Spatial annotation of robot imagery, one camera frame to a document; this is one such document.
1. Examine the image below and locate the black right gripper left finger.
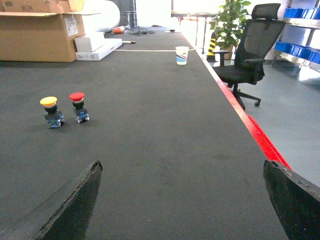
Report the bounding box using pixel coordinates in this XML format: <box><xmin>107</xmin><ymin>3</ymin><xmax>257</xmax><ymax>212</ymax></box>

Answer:
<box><xmin>0</xmin><ymin>161</ymin><xmax>103</xmax><ymax>240</ymax></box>

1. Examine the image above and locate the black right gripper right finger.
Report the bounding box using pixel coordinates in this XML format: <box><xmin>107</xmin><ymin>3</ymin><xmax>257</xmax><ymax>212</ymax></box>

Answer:
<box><xmin>263</xmin><ymin>160</ymin><xmax>320</xmax><ymax>240</ymax></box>

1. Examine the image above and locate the steel shelf rack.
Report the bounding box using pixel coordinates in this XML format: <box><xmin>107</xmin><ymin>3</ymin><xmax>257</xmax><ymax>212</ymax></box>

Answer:
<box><xmin>270</xmin><ymin>0</ymin><xmax>320</xmax><ymax>73</ymax></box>

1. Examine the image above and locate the yellow black traffic cone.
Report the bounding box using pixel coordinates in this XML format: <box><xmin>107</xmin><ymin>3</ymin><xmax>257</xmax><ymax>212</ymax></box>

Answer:
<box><xmin>206</xmin><ymin>31</ymin><xmax>217</xmax><ymax>63</ymax></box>

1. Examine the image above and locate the black office chair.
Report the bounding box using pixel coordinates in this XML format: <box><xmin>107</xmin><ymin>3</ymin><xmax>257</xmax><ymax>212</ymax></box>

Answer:
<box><xmin>213</xmin><ymin>3</ymin><xmax>286</xmax><ymax>110</ymax></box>

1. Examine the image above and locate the flat white box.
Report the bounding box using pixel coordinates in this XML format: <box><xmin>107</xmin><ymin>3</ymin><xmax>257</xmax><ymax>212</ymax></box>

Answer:
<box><xmin>75</xmin><ymin>38</ymin><xmax>123</xmax><ymax>61</ymax></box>

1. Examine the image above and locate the small white box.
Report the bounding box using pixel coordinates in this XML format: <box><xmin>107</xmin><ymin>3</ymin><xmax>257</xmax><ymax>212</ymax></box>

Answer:
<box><xmin>75</xmin><ymin>32</ymin><xmax>105</xmax><ymax>53</ymax></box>

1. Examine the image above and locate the green potted plant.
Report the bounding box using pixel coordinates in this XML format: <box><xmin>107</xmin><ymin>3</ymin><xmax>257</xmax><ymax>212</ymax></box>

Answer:
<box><xmin>210</xmin><ymin>0</ymin><xmax>252</xmax><ymax>51</ymax></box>

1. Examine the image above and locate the white paper cup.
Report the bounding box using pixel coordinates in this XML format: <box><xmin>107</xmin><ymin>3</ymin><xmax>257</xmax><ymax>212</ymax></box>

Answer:
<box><xmin>175</xmin><ymin>46</ymin><xmax>190</xmax><ymax>66</ymax></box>

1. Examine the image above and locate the large cardboard box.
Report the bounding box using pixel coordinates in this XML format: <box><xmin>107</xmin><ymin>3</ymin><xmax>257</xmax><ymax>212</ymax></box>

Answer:
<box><xmin>0</xmin><ymin>0</ymin><xmax>101</xmax><ymax>62</ymax></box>

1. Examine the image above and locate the white bubble wrap roll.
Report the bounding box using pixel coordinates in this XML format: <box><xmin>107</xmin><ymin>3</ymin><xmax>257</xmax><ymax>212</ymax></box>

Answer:
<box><xmin>82</xmin><ymin>0</ymin><xmax>121</xmax><ymax>34</ymax></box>

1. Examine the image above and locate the yellow push button switch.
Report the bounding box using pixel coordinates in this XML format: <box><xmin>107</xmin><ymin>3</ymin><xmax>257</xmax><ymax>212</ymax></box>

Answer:
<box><xmin>40</xmin><ymin>96</ymin><xmax>65</xmax><ymax>128</ymax></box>

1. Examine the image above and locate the red push button switch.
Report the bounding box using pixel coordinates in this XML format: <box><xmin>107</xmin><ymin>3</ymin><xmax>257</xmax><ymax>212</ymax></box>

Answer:
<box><xmin>69</xmin><ymin>92</ymin><xmax>90</xmax><ymax>124</ymax></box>

